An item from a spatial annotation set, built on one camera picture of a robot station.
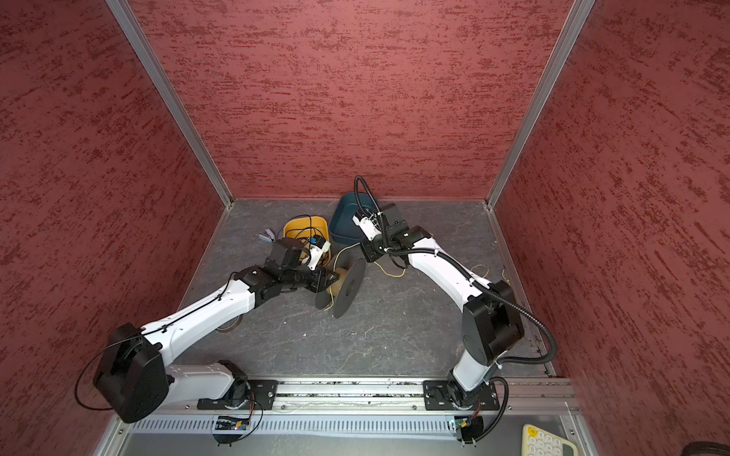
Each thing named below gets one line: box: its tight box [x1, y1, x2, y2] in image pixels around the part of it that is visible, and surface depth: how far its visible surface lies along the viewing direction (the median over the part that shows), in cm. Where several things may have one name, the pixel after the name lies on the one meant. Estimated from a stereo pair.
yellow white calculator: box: [521, 423, 579, 456], surface depth 68 cm
